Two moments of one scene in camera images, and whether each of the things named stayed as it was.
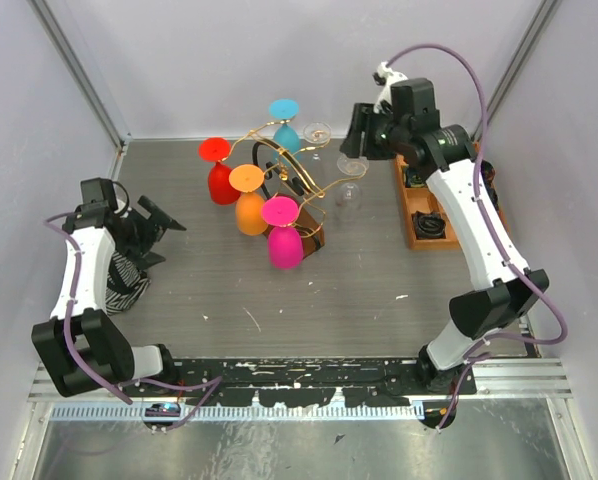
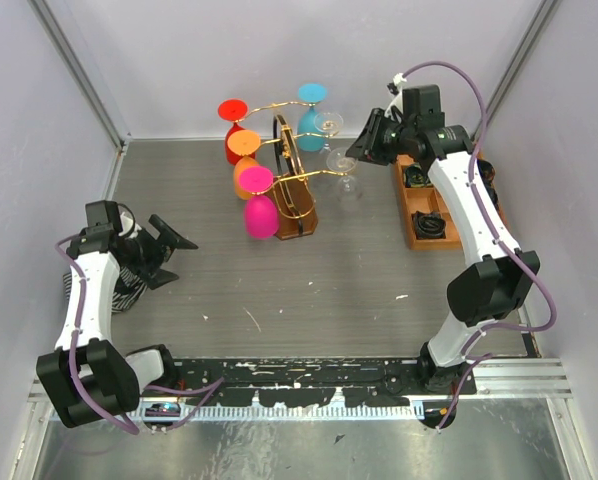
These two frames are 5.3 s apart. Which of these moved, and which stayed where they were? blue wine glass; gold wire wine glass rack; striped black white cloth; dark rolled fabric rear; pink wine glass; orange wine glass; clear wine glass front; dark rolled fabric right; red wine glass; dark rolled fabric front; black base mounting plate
Moved: pink wine glass; clear wine glass front; red wine glass; blue wine glass; orange wine glass; gold wire wine glass rack
Stayed: dark rolled fabric rear; striped black white cloth; dark rolled fabric front; dark rolled fabric right; black base mounting plate
